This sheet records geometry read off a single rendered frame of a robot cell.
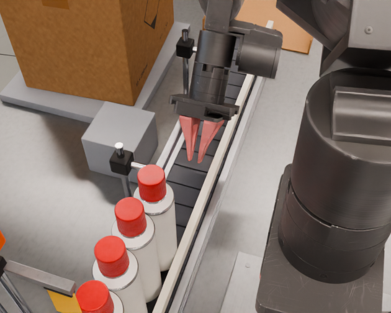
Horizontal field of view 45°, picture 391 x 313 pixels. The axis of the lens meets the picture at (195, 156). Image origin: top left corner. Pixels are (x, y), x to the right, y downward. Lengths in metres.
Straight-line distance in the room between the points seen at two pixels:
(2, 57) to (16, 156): 1.70
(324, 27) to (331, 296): 0.14
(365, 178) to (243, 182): 0.68
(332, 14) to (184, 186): 0.61
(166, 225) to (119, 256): 0.12
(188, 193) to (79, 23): 0.35
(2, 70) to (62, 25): 1.66
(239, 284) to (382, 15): 0.56
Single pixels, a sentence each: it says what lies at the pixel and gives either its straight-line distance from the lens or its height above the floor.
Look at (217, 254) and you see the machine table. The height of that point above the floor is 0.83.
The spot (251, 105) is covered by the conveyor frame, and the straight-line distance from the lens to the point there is 0.94.
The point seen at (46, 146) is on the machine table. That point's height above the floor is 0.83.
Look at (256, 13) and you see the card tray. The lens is 1.26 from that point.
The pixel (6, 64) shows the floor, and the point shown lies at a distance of 2.59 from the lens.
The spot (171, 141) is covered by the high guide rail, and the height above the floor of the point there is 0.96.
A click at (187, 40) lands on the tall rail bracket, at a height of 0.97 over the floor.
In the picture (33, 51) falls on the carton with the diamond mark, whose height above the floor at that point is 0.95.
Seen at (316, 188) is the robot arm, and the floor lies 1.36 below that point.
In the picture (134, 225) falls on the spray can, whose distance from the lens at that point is 0.54.
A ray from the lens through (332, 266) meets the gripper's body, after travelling 0.26.
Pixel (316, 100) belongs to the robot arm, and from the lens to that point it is 0.21.
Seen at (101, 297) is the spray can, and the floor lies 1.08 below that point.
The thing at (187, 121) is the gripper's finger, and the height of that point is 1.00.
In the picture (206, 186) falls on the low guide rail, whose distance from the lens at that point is 0.76.
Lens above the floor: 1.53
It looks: 50 degrees down
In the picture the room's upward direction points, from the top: straight up
